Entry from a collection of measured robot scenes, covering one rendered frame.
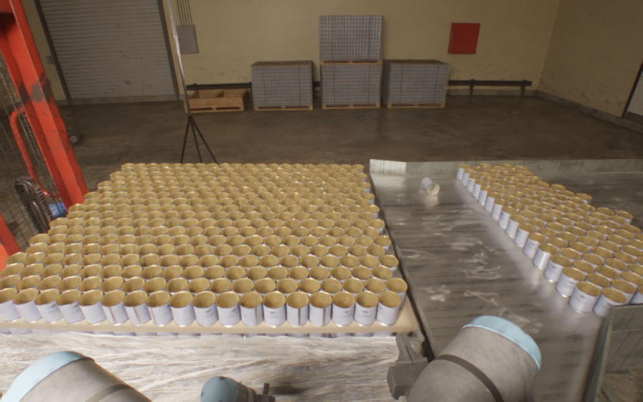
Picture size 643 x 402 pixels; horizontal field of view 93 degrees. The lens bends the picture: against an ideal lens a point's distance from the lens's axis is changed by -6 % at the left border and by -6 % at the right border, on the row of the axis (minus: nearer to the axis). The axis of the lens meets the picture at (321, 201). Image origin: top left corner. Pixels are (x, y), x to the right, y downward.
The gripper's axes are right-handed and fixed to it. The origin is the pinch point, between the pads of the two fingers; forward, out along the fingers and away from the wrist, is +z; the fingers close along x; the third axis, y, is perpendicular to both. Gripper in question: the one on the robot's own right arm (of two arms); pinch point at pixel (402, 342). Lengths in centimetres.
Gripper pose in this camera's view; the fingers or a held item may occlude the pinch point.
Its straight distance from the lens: 96.8
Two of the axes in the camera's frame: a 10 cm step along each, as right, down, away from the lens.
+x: 9.9, -0.3, 1.0
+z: -1.0, -4.8, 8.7
